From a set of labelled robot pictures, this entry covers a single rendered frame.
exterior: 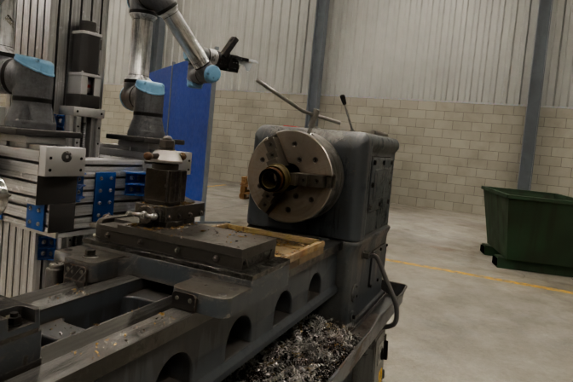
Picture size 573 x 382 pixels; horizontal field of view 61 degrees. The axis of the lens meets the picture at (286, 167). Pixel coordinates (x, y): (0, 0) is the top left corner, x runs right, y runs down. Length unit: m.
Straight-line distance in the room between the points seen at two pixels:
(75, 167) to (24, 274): 0.59
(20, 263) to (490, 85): 10.50
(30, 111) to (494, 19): 10.89
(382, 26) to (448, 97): 2.30
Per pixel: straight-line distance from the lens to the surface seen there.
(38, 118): 1.72
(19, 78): 1.75
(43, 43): 2.01
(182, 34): 2.15
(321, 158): 1.59
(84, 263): 1.12
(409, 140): 11.57
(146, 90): 2.04
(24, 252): 2.08
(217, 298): 0.93
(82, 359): 0.79
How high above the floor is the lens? 1.20
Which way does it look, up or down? 3 degrees down
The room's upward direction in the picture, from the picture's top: 5 degrees clockwise
